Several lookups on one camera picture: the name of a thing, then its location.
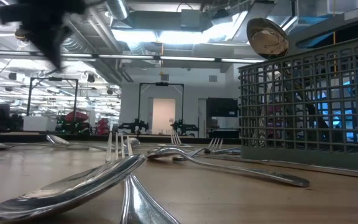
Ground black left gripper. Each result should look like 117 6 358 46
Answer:
0 0 88 72

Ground silver metal fork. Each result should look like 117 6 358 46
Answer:
157 131 195 149
172 138 224 162
105 132 181 224

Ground long ceiling light strip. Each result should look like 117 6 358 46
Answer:
0 49 265 65

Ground red bag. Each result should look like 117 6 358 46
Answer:
97 117 111 136
63 111 90 124

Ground white box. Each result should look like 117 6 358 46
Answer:
22 115 58 133

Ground black cabinet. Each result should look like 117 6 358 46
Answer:
206 97 240 139

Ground grey mesh cutlery caddy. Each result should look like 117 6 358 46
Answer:
237 1 358 172

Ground black gantry frame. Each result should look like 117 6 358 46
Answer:
26 77 79 118
137 82 185 133

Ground round silver air duct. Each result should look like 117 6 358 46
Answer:
106 0 131 21

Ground black metal table frame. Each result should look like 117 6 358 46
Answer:
0 132 242 144

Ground grey ceiling duct box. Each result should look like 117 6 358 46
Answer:
180 8 203 29

